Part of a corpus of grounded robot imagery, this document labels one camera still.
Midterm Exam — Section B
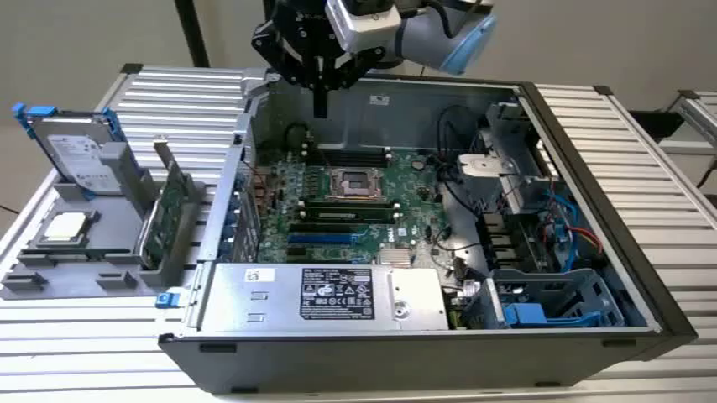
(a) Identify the black grey PC case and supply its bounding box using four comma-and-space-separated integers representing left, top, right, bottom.
156, 69, 699, 395

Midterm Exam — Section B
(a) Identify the silver power supply unit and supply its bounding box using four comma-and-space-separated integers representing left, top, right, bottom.
199, 262, 452, 332

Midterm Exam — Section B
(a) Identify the thick black camera cable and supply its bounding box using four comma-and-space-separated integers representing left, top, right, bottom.
428, 0, 455, 39

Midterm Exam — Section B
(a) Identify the grey plastic disk bay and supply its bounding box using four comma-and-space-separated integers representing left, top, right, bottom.
483, 268, 627, 331

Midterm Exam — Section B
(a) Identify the RAM stick with white label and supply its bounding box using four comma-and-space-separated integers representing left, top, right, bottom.
304, 208, 394, 223

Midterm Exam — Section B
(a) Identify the CPU socket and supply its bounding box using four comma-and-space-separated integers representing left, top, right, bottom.
327, 167, 386, 198

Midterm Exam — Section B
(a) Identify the blue disk carrier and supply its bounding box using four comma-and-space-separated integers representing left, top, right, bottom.
502, 302, 613, 329

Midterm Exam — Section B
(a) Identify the red wire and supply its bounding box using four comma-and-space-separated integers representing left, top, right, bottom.
567, 225, 605, 254

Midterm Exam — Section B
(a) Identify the black card guide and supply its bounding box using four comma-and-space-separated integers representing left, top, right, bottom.
475, 212, 531, 272

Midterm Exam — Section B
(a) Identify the black stand pole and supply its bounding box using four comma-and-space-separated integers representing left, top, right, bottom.
172, 0, 212, 68

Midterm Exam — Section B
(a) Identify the blue wire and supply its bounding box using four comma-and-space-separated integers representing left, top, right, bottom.
541, 187, 581, 274

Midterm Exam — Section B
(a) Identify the silver CPU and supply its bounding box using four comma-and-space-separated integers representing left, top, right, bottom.
43, 212, 93, 243

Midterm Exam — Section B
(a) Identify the long black expansion slot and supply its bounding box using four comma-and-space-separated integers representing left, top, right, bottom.
288, 223, 363, 234

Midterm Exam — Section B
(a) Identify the green RAM stick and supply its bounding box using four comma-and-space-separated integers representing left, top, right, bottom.
21, 248, 133, 258

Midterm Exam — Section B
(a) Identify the grey parts rack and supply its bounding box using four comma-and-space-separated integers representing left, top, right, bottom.
0, 140, 217, 301

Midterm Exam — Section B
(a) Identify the hard disk in blue carrier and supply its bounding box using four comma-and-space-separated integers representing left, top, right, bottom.
10, 102, 133, 201

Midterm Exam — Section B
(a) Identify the metal slat side table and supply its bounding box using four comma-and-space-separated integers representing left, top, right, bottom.
655, 88, 717, 157

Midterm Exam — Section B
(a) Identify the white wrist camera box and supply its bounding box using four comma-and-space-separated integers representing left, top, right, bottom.
326, 0, 403, 52

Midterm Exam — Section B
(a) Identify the green graphics card black cover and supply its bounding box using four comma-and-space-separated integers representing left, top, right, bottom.
136, 133, 197, 270

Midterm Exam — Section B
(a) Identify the silver chipset heatsink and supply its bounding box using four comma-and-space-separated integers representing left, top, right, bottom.
379, 248, 414, 266

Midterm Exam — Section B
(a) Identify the blue expansion slot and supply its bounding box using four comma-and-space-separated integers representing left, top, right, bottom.
287, 233, 359, 245

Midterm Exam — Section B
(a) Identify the black power wire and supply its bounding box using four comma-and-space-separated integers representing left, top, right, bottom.
435, 104, 483, 181

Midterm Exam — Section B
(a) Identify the black cable loop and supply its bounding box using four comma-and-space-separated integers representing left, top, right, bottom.
283, 121, 312, 149

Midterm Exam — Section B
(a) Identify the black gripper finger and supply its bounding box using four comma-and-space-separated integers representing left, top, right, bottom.
320, 44, 388, 119
249, 23, 323, 119

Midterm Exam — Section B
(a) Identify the grey metal drive bay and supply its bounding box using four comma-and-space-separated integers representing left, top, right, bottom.
455, 102, 561, 216

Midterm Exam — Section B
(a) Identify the green motherboard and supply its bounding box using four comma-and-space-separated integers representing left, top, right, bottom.
253, 146, 483, 278

